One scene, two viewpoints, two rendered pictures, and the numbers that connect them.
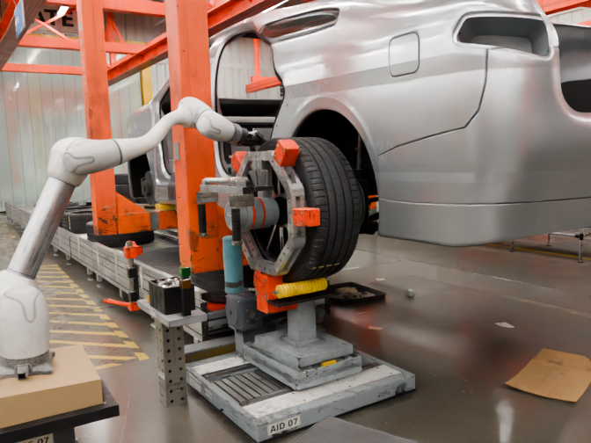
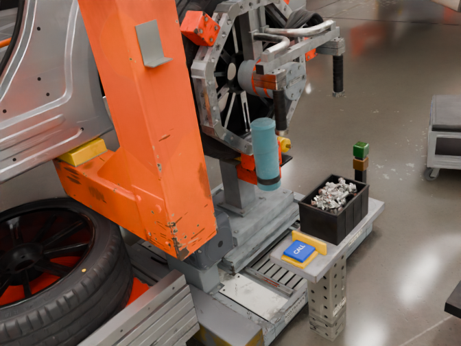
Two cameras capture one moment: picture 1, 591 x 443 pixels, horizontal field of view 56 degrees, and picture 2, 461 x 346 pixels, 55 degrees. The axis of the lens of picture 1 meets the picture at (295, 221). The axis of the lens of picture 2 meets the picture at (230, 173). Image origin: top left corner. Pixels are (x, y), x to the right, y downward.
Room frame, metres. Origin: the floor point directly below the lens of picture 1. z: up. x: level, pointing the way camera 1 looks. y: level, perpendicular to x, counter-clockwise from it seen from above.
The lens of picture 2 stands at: (2.91, 1.63, 1.38)
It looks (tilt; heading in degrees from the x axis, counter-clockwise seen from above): 31 degrees down; 259
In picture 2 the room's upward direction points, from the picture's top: 9 degrees counter-clockwise
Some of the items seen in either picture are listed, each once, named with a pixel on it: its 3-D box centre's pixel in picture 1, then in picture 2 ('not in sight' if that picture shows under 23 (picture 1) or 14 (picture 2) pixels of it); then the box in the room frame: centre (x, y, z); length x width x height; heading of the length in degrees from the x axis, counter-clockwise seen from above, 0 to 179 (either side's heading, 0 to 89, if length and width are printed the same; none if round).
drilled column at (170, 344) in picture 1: (171, 357); (326, 285); (2.44, 0.58, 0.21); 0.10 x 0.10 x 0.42; 33
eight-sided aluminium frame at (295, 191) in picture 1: (266, 212); (255, 75); (2.48, 0.13, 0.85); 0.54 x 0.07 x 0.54; 33
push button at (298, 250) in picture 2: not in sight; (299, 252); (2.56, 0.66, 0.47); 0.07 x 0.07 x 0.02; 33
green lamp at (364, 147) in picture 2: (184, 271); (361, 150); (2.25, 0.46, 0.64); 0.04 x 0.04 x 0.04; 33
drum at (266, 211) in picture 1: (251, 213); (271, 77); (2.44, 0.19, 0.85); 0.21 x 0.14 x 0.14; 123
